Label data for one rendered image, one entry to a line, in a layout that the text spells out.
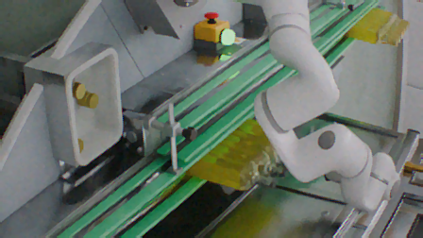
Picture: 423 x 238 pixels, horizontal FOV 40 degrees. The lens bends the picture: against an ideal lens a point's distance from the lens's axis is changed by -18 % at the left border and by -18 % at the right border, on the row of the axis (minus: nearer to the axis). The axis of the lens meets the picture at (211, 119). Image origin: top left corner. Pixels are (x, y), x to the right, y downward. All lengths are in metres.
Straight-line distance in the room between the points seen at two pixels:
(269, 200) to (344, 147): 0.53
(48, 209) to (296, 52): 0.63
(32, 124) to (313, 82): 0.60
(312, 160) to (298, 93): 0.13
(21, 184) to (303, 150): 0.62
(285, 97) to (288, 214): 0.52
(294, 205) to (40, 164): 0.67
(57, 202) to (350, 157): 0.64
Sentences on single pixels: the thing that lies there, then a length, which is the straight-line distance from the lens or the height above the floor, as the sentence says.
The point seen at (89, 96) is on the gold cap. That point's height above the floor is 0.81.
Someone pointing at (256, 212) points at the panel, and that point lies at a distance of 1.68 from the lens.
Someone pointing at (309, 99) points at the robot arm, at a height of 1.30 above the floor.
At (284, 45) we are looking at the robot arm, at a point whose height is 1.23.
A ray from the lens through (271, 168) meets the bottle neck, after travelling 1.60.
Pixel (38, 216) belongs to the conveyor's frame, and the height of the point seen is 0.82.
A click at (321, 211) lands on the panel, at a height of 1.23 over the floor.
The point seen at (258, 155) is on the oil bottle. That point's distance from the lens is 1.61.
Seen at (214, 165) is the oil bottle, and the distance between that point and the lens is 1.58.
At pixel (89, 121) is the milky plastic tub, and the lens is 1.53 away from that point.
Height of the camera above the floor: 1.72
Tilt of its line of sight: 28 degrees down
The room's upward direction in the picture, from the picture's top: 105 degrees clockwise
